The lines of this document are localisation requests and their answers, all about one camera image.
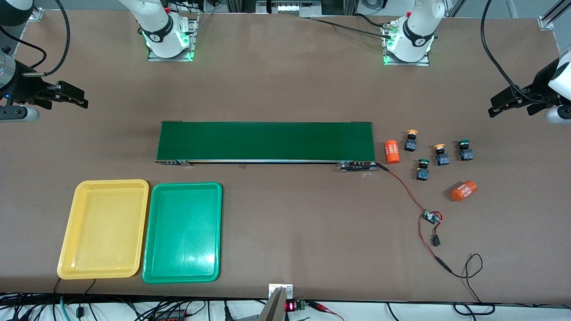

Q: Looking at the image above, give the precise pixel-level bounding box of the yellow plastic tray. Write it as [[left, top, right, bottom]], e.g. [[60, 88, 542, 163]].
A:
[[57, 179, 149, 280]]

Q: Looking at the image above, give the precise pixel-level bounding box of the red and black wire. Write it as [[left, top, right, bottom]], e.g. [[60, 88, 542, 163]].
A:
[[375, 163, 453, 274]]

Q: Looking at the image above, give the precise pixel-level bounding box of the thin black power cable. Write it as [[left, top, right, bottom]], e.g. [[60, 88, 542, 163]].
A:
[[448, 253, 484, 305]]

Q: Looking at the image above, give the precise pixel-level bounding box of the silver camera mount bracket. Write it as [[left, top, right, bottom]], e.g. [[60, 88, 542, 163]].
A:
[[257, 284, 294, 321]]

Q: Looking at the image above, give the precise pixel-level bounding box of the black cable across table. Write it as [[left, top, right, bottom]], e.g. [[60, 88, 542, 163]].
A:
[[308, 17, 394, 39]]

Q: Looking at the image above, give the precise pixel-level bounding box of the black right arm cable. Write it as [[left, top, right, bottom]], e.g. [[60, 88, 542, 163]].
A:
[[0, 0, 71, 76]]

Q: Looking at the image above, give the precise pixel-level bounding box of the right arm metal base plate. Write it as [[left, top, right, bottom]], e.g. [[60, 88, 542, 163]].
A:
[[147, 20, 199, 62]]

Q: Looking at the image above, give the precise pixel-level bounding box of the orange cylinder white print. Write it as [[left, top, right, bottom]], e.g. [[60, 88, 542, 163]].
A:
[[450, 180, 478, 202], [385, 140, 401, 165]]

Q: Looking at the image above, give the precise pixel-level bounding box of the black cable loop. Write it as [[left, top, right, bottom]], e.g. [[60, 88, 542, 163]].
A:
[[453, 302, 496, 315]]

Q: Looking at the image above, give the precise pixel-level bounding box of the green conveyor belt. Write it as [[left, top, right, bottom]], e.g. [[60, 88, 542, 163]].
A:
[[155, 120, 380, 172]]

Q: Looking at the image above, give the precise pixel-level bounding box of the red clip lead wire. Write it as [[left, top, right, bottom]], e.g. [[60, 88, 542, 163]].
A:
[[310, 301, 346, 321]]

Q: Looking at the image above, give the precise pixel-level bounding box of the green plastic tray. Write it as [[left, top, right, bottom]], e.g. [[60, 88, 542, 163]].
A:
[[142, 182, 223, 284]]

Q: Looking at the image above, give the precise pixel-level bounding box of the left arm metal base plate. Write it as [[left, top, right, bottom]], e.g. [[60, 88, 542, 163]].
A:
[[383, 22, 430, 66]]

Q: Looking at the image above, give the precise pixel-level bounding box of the silver device with lights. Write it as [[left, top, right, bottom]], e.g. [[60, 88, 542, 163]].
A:
[[256, 0, 323, 17]]

